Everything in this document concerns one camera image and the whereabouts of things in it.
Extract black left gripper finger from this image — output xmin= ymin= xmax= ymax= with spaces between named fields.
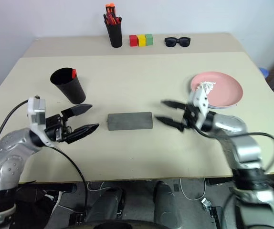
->
xmin=61 ymin=104 xmax=93 ymax=119
xmin=63 ymin=123 xmax=100 ymax=145

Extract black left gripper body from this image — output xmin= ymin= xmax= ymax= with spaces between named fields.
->
xmin=43 ymin=114 xmax=71 ymax=143

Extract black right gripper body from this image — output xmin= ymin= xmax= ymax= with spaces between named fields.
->
xmin=179 ymin=102 xmax=201 ymax=132

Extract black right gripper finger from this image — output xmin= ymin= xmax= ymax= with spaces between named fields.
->
xmin=155 ymin=116 xmax=185 ymax=132
xmin=160 ymin=100 xmax=188 ymax=111

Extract white tissue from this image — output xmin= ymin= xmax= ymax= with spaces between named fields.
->
xmin=199 ymin=82 xmax=217 ymax=96

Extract grey glasses case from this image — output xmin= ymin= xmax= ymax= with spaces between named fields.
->
xmin=106 ymin=112 xmax=154 ymax=131

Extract pink plate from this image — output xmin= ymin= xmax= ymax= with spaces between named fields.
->
xmin=190 ymin=71 xmax=244 ymax=107

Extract wide black tapered cup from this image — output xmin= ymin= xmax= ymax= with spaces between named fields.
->
xmin=50 ymin=67 xmax=87 ymax=105

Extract black table crossbar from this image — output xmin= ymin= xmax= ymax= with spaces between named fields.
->
xmin=20 ymin=183 xmax=77 ymax=194

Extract black sunglasses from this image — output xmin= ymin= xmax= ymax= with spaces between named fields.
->
xmin=164 ymin=37 xmax=191 ymax=48

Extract yellow block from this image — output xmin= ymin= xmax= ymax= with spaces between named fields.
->
xmin=137 ymin=34 xmax=147 ymax=47

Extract dark grey rounded shape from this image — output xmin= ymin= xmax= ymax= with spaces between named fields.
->
xmin=89 ymin=187 xmax=127 ymax=226
xmin=153 ymin=180 xmax=183 ymax=229

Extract narrow black pen holder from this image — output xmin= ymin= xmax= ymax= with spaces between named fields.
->
xmin=105 ymin=17 xmax=123 ymax=48

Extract black plug box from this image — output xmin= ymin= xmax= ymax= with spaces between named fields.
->
xmin=69 ymin=212 xmax=88 ymax=225

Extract black curved rim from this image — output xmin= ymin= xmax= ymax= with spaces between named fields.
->
xmin=95 ymin=220 xmax=134 ymax=229

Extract black metal floor foot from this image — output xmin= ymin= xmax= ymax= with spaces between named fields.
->
xmin=207 ymin=206 xmax=223 ymax=229

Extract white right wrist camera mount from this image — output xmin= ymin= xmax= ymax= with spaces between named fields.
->
xmin=189 ymin=86 xmax=211 ymax=128

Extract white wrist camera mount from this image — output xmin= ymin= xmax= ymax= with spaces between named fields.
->
xmin=27 ymin=95 xmax=54 ymax=146
xmin=189 ymin=86 xmax=211 ymax=128

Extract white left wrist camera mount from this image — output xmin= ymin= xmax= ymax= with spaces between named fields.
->
xmin=27 ymin=95 xmax=54 ymax=146

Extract black left wrist cable loop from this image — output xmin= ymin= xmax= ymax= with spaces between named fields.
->
xmin=0 ymin=99 xmax=30 ymax=153

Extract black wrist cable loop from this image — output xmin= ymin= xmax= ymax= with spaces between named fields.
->
xmin=193 ymin=125 xmax=274 ymax=174
xmin=0 ymin=99 xmax=30 ymax=153

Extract tangled white floor cable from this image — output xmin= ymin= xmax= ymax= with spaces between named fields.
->
xmin=87 ymin=182 xmax=112 ymax=194

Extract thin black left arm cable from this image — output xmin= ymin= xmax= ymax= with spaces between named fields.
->
xmin=46 ymin=142 xmax=89 ymax=215

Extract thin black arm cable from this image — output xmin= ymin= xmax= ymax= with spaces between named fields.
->
xmin=222 ymin=192 xmax=236 ymax=229
xmin=46 ymin=142 xmax=89 ymax=215

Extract black table frame bar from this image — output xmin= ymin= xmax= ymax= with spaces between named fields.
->
xmin=206 ymin=177 xmax=234 ymax=186

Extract white looped floor cable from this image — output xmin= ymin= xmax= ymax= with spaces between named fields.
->
xmin=179 ymin=177 xmax=207 ymax=201

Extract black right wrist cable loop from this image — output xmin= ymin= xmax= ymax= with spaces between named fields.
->
xmin=193 ymin=125 xmax=274 ymax=174

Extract silver metal bracket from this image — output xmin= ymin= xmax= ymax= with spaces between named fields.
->
xmin=200 ymin=197 xmax=211 ymax=210

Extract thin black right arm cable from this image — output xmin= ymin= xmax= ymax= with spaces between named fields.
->
xmin=222 ymin=192 xmax=236 ymax=229

